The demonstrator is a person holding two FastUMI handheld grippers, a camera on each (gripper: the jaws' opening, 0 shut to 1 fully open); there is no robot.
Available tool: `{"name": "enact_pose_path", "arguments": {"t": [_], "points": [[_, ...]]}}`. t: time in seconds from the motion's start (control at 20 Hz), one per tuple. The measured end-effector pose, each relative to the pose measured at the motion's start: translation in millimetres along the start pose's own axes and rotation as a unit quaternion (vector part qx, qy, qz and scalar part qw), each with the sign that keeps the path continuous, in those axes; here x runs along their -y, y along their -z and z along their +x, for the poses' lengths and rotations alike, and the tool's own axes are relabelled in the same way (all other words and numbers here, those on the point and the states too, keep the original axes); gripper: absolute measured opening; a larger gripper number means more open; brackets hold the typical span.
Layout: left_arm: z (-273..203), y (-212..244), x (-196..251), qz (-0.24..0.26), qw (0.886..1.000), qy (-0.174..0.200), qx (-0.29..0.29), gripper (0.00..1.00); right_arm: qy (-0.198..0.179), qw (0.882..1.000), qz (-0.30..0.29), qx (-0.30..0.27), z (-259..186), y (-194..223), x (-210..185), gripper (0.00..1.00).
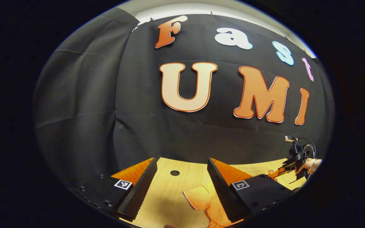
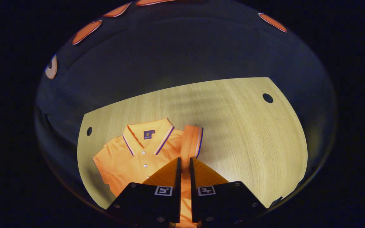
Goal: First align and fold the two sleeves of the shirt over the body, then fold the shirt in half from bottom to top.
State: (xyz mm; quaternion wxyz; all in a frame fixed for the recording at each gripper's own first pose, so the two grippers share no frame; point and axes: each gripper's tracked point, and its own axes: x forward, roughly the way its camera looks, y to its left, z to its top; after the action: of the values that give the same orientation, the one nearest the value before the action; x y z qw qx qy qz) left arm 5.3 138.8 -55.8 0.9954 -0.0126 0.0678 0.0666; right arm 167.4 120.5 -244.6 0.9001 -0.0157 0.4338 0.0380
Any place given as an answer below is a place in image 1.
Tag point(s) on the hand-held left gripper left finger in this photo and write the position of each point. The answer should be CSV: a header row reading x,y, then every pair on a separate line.
x,y
141,190

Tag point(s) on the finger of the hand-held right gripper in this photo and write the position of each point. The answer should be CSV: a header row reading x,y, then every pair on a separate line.
x,y
279,172

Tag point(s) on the orange T-shirt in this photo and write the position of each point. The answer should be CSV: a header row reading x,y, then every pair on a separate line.
x,y
206,202

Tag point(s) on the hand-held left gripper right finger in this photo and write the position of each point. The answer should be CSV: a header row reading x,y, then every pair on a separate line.
x,y
222,190

